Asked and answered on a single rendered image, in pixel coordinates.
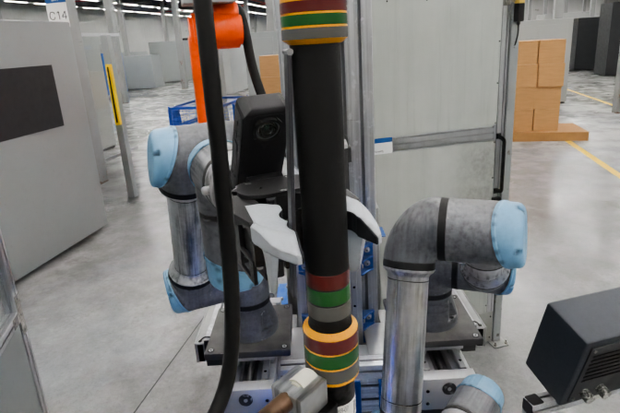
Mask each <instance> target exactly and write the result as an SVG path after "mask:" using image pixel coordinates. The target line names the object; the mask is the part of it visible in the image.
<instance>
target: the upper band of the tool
mask: <svg viewBox="0 0 620 413"><path fill-rule="evenodd" d="M291 1H298V0H280V3H284V2H291ZM334 12H343V13H347V11H346V10H322V11H307V12H296V13H288V14H282V15H280V16H281V17H284V16H291V15H301V14H314V13H334ZM332 26H348V24H324V25H308V26H296V27H286V28H281V30H289V29H300V28H314V27H332ZM346 38H348V37H338V38H322V39H307V40H292V41H283V42H285V43H287V44H288V45H303V44H319V43H333V42H343V41H344V40H345V39H346Z"/></svg>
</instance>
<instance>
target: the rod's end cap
mask: <svg viewBox="0 0 620 413"><path fill-rule="evenodd" d="M316 377H317V375H316V373H315V372H314V371H313V370H310V369H308V368H303V369H302V370H301V371H299V372H298V373H297V374H296V375H294V376H293V377H292V378H291V379H290V380H289V381H291V382H292V384H293V385H294V386H296V387H298V388H299V387H300V386H301V387H303V388H305V387H306V386H307V385H308V384H309V383H311V382H312V381H313V380H314V379H315V378H316Z"/></svg>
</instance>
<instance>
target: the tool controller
mask: <svg viewBox="0 0 620 413"><path fill-rule="evenodd" d="M526 364H527V366H528V367H529V368H530V370H531V371H532V372H533V374H534V375H535V376H536V377H537V379H538V380H539V381H540V383H541V384H542V385H543V387H544V388H545V389H546V390H547V392H548V393H549V394H550V396H552V397H553V398H554V399H555V401H556V403H557V404H558V405H559V406H561V405H564V404H567V403H571V402H574V401H578V400H580V399H582V400H583V401H584V402H585V403H586V404H590V403H592V402H593V401H594V400H595V395H599V396H600V397H601V398H602V399H607V398H608V397H610V396H611V394H612V393H611V391H613V390H616V389H619V388H620V287H618V288H614V289H607V290H602V291H598V292H593V293H590V294H585V295H581V296H577V297H573V298H569V299H564V300H561V301H553V302H549V303H548V304H547V306H546V309H545V312H544V314H543V317H542V320H541V323H540V326H539V328H538V331H537V334H536V337H535V338H534V341H533V344H532V346H531V351H530V353H529V356H528V358H527V361H526Z"/></svg>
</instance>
